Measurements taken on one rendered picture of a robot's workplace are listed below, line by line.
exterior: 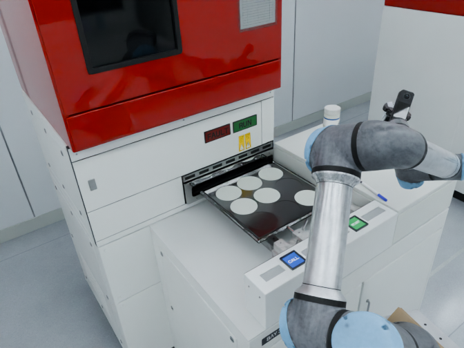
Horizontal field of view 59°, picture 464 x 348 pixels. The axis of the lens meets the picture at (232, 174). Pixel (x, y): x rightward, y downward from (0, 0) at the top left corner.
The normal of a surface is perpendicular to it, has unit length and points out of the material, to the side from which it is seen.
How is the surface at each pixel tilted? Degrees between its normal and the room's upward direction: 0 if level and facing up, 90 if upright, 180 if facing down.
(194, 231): 0
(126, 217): 90
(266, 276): 0
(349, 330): 40
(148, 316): 90
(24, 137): 90
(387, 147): 65
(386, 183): 0
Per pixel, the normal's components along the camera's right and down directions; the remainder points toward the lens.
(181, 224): -0.05, -0.85
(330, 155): -0.45, -0.28
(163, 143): 0.57, 0.41
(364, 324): -0.57, -0.41
